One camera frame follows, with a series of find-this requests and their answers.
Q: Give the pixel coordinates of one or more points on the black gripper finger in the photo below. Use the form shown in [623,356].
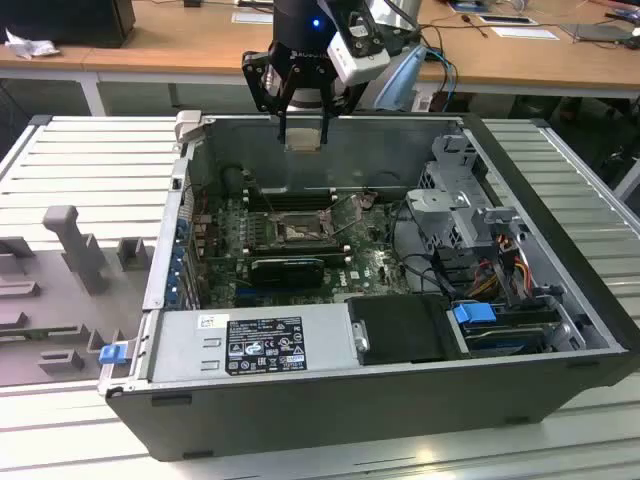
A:
[257,80]
[325,132]

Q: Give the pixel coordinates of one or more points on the silver square CPU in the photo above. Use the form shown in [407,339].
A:
[302,139]

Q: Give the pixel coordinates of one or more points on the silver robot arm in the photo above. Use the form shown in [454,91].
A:
[400,75]

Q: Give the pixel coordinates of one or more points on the CPU socket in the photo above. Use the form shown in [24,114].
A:
[297,227]

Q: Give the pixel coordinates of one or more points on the blue expansion slot clip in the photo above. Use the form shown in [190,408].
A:
[182,231]
[177,263]
[174,295]

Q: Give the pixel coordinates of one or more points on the white paper strip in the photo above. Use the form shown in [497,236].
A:
[252,18]

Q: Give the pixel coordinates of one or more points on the wooden desk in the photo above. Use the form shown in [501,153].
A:
[200,45]

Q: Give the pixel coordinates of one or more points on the grey case release latch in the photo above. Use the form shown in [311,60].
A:
[190,125]

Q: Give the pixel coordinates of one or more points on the white power adapter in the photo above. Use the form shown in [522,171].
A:
[422,102]

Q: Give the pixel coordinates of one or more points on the black cylindrical component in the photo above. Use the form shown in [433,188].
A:
[233,182]

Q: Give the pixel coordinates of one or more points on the green motherboard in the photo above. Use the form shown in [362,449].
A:
[365,260]

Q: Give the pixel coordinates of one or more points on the grey metal drive cage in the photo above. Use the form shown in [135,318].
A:
[440,205]

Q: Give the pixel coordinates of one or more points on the black graphics card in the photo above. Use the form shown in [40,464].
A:
[287,272]

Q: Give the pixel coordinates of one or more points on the blue booklet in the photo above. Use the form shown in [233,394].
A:
[467,6]

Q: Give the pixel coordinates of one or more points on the black box on desk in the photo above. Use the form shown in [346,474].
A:
[65,22]

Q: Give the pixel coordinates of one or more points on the black plastic shroud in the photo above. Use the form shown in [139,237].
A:
[400,330]

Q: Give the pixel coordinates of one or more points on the white barcode sticker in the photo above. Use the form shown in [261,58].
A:
[212,321]

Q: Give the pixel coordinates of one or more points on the black power supply label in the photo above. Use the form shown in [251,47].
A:
[265,345]

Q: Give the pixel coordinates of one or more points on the white paper sheet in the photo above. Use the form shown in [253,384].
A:
[525,33]

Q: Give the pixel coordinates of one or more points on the crumpled white paper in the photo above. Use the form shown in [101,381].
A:
[30,46]

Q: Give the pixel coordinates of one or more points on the grey power supply unit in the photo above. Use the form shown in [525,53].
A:
[180,345]

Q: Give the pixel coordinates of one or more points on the dark hard disk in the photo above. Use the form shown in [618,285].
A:
[505,337]

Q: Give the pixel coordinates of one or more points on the black open PC case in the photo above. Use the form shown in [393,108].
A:
[350,415]

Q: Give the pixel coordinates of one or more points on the grey parts rack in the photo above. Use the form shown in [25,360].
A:
[75,300]

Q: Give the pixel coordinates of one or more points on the dark grey laptop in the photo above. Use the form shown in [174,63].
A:
[600,34]

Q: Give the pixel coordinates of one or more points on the blue case latch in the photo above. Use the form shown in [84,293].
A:
[112,354]

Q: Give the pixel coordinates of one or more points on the grey metal disk bay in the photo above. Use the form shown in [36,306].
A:
[570,330]

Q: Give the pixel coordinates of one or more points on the green RAM stick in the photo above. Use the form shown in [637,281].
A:
[22,333]

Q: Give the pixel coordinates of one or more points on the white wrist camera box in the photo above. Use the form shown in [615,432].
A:
[357,65]

